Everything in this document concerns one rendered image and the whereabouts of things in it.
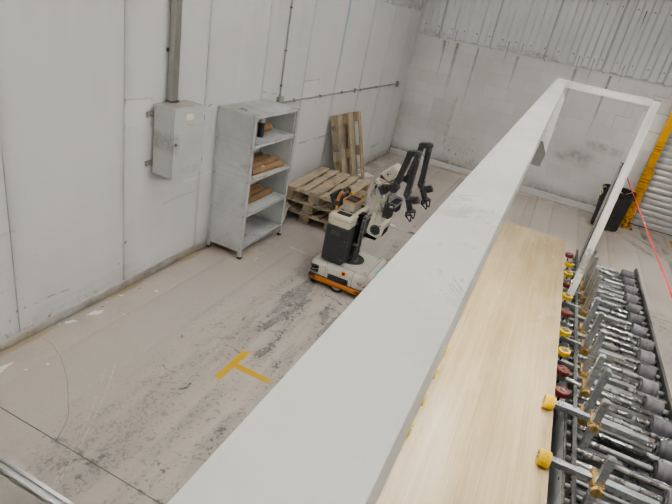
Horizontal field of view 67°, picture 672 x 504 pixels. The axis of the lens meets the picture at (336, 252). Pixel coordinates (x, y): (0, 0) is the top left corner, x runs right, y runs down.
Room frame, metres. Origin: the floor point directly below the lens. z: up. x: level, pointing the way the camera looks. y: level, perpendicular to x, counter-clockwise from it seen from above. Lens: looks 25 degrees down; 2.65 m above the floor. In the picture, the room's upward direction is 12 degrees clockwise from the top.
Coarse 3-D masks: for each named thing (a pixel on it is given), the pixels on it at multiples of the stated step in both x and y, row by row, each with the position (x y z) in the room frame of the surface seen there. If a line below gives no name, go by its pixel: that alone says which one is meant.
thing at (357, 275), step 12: (360, 252) 5.09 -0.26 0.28; (312, 264) 4.70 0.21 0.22; (324, 264) 4.67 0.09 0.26; (336, 264) 4.69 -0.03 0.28; (348, 264) 4.74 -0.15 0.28; (360, 264) 4.80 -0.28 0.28; (372, 264) 4.86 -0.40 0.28; (384, 264) 4.97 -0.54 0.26; (312, 276) 4.69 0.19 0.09; (324, 276) 4.66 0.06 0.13; (336, 276) 4.61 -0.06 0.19; (348, 276) 4.57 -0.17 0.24; (360, 276) 4.55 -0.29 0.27; (372, 276) 4.62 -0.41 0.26; (348, 288) 4.56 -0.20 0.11; (360, 288) 4.52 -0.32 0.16
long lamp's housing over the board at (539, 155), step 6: (558, 102) 3.11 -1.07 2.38; (558, 108) 2.90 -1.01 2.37; (558, 114) 2.80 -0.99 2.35; (552, 120) 2.28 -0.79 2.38; (552, 126) 2.21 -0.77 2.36; (546, 132) 1.88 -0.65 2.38; (552, 132) 2.15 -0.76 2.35; (546, 138) 1.82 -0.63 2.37; (540, 144) 1.68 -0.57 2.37; (546, 144) 1.78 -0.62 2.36; (540, 150) 1.68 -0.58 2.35; (546, 150) 1.73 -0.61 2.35; (534, 156) 1.68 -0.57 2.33; (540, 156) 1.67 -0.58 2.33; (534, 162) 1.68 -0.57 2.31; (540, 162) 1.67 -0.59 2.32
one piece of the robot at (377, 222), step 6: (378, 180) 4.72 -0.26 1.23; (384, 180) 4.76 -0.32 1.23; (372, 192) 4.80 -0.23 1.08; (390, 192) 4.76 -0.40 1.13; (372, 198) 4.79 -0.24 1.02; (378, 198) 4.77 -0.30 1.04; (384, 198) 4.75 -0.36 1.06; (378, 204) 4.78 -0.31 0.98; (378, 210) 4.77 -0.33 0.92; (372, 216) 4.74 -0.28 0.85; (378, 216) 4.72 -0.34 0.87; (372, 222) 4.74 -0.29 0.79; (378, 222) 4.72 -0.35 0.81; (384, 222) 4.78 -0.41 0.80; (372, 228) 4.73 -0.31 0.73; (378, 228) 4.71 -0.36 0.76; (384, 228) 4.73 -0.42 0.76; (372, 234) 4.73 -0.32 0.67; (378, 234) 4.71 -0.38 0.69
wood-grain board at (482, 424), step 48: (528, 240) 4.85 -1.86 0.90; (480, 288) 3.56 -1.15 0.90; (528, 288) 3.74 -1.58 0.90; (480, 336) 2.86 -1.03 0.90; (528, 336) 2.99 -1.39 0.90; (432, 384) 2.27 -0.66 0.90; (480, 384) 2.36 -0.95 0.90; (528, 384) 2.45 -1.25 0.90; (432, 432) 1.91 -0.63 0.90; (480, 432) 1.97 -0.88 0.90; (528, 432) 2.05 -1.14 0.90; (432, 480) 1.62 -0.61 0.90; (480, 480) 1.67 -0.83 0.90; (528, 480) 1.73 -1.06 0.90
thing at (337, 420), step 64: (512, 128) 1.27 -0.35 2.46; (640, 128) 3.86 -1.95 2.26; (512, 192) 0.70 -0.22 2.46; (448, 256) 0.44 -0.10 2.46; (384, 320) 0.30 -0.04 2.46; (448, 320) 0.32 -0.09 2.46; (320, 384) 0.22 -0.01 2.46; (384, 384) 0.24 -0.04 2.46; (256, 448) 0.17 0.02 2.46; (320, 448) 0.18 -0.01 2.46; (384, 448) 0.19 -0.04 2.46
